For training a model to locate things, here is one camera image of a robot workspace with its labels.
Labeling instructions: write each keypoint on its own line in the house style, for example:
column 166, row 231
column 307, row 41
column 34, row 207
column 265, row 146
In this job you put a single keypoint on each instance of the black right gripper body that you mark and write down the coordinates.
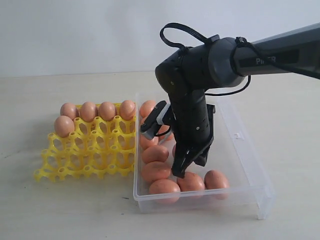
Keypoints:
column 192, row 129

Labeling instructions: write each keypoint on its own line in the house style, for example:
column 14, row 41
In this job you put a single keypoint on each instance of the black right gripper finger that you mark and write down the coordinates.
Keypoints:
column 202, row 153
column 183, row 157

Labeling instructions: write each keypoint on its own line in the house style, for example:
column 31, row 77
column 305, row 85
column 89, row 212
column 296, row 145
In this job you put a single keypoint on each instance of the brown egg tray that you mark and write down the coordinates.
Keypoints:
column 107, row 111
column 63, row 126
column 88, row 111
column 146, row 143
column 70, row 110
column 127, row 110

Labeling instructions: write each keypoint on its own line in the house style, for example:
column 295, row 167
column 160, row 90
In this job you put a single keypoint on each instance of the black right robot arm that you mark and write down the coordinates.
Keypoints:
column 189, row 73

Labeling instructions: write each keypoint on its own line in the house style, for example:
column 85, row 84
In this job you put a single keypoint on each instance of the brown egg box centre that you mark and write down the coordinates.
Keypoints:
column 173, row 151

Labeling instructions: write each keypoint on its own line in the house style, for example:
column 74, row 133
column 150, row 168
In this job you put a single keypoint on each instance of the brown egg box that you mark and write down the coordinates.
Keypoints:
column 146, row 108
column 173, row 151
column 163, row 129

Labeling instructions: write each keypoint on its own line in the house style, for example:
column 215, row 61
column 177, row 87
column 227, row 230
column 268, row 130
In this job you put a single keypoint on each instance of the brown egg front middle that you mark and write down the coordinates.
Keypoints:
column 190, row 183

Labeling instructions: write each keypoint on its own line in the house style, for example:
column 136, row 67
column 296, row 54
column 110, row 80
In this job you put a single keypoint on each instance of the brown egg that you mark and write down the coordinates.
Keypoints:
column 190, row 183
column 165, row 186
column 215, row 179

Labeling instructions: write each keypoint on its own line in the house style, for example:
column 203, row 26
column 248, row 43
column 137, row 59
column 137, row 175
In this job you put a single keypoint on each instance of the brown egg front right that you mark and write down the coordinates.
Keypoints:
column 215, row 179

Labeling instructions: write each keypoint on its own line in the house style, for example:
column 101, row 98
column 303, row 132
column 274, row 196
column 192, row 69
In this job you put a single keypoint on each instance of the brown egg column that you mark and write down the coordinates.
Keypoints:
column 155, row 170
column 155, row 153

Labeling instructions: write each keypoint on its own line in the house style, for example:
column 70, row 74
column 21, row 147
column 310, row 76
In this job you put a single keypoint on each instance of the brown egg left column lower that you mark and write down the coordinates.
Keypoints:
column 155, row 170

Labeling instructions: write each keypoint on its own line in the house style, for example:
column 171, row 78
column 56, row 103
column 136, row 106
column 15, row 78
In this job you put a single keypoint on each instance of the clear plastic container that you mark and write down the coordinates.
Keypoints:
column 231, row 153

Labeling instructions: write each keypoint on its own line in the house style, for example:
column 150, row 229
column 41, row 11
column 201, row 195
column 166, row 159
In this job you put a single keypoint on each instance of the brown egg front left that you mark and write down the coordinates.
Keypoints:
column 165, row 186

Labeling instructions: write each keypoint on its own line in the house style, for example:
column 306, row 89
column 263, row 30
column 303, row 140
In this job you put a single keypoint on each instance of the brown egg box far left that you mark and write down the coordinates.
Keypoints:
column 146, row 108

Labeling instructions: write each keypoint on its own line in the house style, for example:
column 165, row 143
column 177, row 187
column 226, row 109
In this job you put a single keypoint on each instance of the yellow plastic egg tray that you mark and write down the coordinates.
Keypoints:
column 93, row 148

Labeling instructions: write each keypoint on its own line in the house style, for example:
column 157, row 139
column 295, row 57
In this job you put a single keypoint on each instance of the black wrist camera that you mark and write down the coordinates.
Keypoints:
column 153, row 122

